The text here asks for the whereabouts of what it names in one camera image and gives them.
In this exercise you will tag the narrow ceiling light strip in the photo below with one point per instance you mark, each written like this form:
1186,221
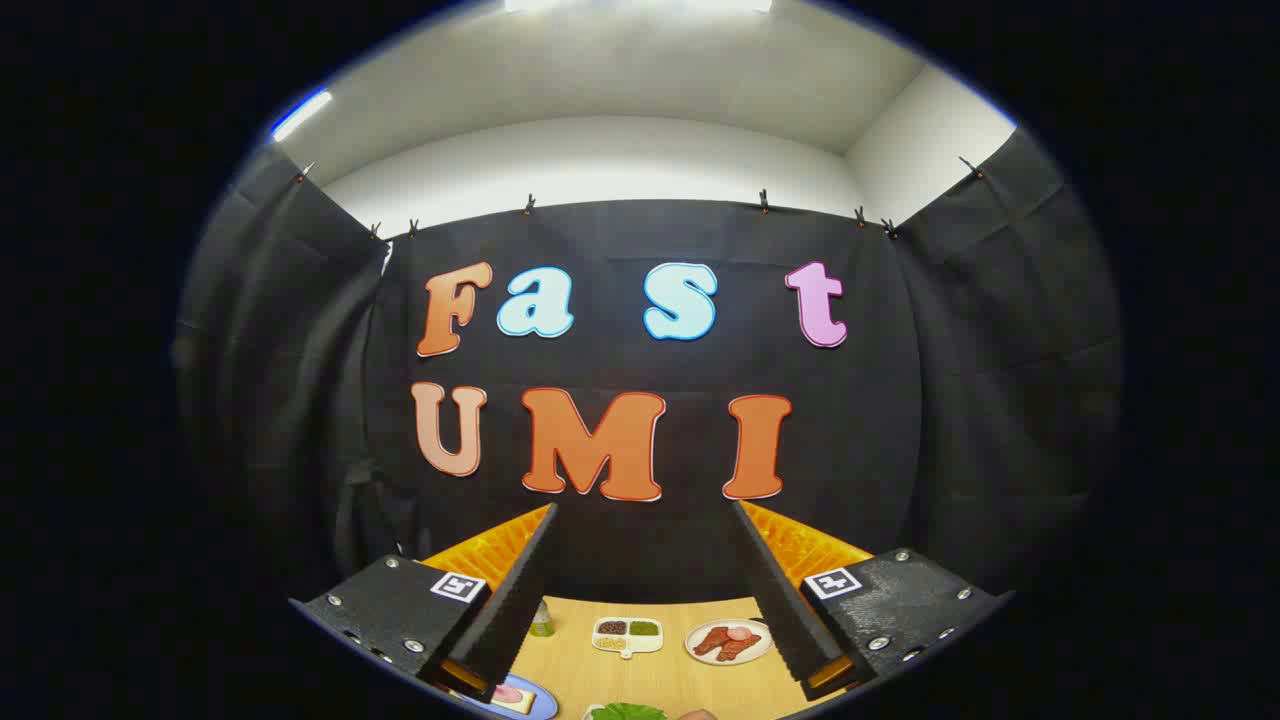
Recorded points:
300,116

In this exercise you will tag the blue round plate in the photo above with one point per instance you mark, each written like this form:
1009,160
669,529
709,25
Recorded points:
542,706

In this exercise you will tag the brown meat slice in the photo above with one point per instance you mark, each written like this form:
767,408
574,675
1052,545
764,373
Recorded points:
710,640
740,650

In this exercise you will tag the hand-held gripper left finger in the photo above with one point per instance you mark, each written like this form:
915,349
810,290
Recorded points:
515,610

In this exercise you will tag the white bread slice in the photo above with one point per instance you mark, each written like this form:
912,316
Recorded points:
525,706

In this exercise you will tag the green bottle with silver cap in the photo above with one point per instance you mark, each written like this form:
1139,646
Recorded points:
541,622

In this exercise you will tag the pink ham slice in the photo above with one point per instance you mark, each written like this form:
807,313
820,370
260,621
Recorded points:
506,694

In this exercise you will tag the row of black cloth clips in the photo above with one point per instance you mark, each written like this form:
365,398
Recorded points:
529,205

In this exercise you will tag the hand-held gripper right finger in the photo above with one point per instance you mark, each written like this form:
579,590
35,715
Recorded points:
785,610

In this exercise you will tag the white divided dish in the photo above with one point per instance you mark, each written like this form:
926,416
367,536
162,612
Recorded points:
640,644

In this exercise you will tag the green lettuce leaf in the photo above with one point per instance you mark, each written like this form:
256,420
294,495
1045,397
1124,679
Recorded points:
630,712

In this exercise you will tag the oval white plate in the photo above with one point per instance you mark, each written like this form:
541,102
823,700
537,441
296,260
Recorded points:
760,651

